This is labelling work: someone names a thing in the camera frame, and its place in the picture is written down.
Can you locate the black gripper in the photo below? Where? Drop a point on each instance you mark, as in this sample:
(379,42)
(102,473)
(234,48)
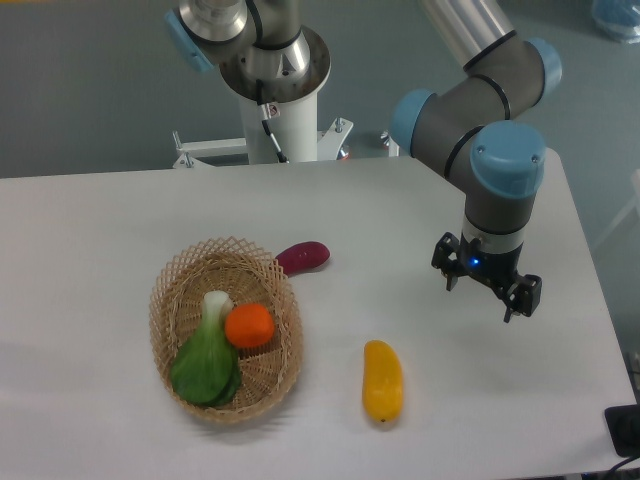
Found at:
(497,271)

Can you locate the orange fruit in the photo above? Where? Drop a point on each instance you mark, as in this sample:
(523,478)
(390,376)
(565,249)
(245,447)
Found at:
(249,325)

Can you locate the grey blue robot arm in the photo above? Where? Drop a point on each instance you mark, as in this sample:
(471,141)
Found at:
(470,135)

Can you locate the woven wicker basket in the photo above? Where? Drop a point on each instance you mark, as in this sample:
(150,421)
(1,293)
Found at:
(249,274)

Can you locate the yellow mango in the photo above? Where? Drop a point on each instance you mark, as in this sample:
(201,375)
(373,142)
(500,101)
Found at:
(383,385)

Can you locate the purple sweet potato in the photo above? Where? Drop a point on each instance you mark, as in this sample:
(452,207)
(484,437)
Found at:
(303,257)

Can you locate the black device at edge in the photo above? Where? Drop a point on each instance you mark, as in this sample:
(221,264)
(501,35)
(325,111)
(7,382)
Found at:
(623,426)

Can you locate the blue bag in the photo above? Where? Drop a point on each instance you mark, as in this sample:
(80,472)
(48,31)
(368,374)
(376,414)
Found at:
(619,19)

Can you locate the green bok choy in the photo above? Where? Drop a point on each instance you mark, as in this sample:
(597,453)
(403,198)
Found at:
(206,369)

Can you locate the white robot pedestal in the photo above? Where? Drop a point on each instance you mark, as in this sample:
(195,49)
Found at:
(277,93)

